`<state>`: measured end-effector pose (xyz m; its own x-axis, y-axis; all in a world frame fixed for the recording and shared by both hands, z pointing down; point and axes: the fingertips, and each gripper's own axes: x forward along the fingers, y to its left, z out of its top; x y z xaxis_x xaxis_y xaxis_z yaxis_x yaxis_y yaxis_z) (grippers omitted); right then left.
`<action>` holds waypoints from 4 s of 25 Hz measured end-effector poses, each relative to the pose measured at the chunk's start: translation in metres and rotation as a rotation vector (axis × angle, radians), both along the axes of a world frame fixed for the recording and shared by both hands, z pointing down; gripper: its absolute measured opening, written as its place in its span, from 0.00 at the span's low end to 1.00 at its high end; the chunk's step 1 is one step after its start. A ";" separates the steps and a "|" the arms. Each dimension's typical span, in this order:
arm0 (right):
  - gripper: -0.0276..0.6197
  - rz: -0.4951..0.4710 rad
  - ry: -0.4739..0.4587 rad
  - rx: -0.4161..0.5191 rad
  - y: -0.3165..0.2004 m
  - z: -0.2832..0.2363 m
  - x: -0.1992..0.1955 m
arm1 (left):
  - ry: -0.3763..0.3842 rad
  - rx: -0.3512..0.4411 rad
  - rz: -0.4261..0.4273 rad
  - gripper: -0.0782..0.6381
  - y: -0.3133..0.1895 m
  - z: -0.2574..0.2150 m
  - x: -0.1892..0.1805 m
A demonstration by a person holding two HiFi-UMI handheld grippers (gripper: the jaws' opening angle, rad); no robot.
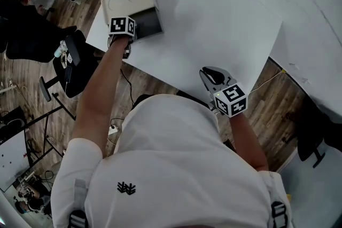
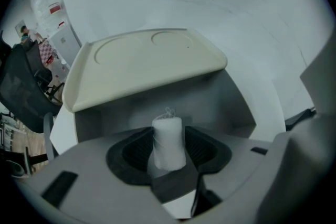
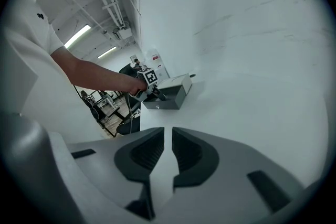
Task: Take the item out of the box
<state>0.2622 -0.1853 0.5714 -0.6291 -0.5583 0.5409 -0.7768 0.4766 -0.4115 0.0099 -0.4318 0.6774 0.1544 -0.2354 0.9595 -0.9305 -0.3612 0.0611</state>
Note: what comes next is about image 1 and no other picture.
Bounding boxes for white power strip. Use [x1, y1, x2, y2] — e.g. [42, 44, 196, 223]
[107, 125, 120, 138]

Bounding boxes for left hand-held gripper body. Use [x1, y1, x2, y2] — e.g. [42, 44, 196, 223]
[107, 15, 139, 60]

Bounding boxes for grey drawer box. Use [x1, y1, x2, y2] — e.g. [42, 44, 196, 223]
[100, 0, 165, 42]

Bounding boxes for person's left forearm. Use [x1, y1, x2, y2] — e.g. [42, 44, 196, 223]
[72, 35, 128, 161]

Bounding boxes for black office chair with items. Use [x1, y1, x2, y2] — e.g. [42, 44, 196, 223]
[0, 0, 101, 103]

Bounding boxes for person's right forearm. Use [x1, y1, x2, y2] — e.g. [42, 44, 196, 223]
[229, 112, 269, 172]

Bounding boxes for person's black trousers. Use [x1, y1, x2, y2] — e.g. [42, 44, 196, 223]
[133, 90, 212, 112]

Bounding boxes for grey shoulder strap with buckle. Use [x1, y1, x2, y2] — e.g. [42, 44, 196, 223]
[269, 201, 290, 228]
[67, 178, 89, 228]

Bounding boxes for black metal stand frame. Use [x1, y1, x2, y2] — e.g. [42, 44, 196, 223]
[0, 91, 77, 161]

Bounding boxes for white floor cable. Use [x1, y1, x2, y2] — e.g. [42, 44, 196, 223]
[249, 68, 287, 93]

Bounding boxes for black swivel chair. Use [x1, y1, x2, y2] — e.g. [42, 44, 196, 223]
[282, 111, 342, 169]

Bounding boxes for pale green bottle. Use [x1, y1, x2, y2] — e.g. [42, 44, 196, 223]
[53, 40, 68, 58]

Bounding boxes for person's white shirt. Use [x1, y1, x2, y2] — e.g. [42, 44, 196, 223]
[50, 93, 294, 228]

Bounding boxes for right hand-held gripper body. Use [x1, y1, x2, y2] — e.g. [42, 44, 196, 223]
[209, 77, 249, 119]

